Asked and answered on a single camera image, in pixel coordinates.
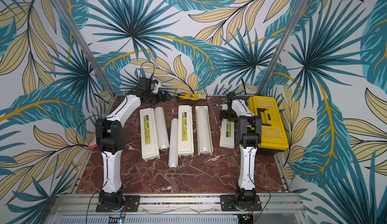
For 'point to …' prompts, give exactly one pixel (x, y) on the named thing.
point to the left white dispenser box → (149, 142)
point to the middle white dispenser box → (185, 137)
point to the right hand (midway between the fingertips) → (228, 120)
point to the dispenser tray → (211, 148)
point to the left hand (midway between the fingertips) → (167, 99)
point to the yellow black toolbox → (274, 137)
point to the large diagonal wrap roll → (203, 127)
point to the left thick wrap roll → (162, 127)
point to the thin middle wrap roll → (173, 155)
